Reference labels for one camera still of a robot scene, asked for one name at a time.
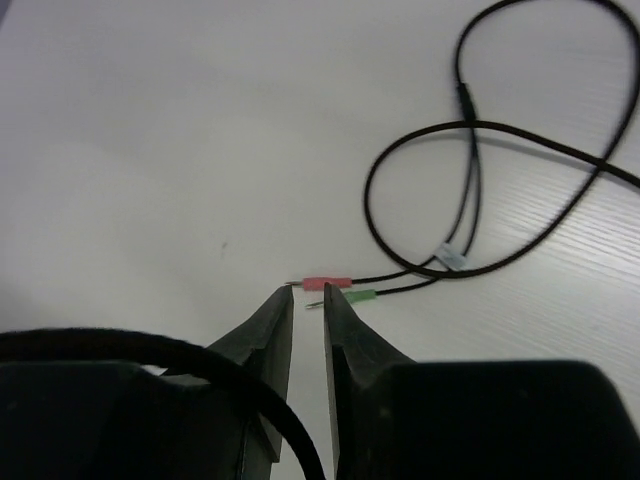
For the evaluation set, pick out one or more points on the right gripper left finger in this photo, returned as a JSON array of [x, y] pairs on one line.
[[262, 346]]

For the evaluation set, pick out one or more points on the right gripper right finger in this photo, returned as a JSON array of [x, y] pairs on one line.
[[359, 364]]

